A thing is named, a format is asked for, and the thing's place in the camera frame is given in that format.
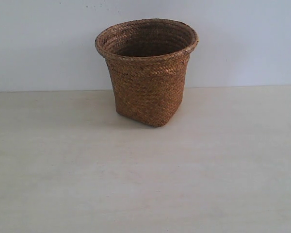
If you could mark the brown woven wicker basket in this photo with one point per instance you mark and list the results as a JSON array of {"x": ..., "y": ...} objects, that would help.
[{"x": 147, "y": 61}]

